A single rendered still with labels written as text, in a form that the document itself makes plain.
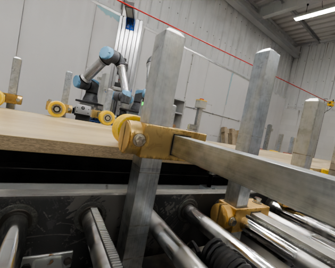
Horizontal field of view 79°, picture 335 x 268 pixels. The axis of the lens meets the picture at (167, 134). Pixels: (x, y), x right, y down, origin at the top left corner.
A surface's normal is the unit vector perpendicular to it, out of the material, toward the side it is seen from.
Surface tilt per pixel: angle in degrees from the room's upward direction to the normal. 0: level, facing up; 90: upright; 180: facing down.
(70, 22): 90
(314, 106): 90
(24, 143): 90
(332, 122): 90
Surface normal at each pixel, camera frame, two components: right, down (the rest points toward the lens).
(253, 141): 0.49, 0.15
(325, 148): -0.79, -0.12
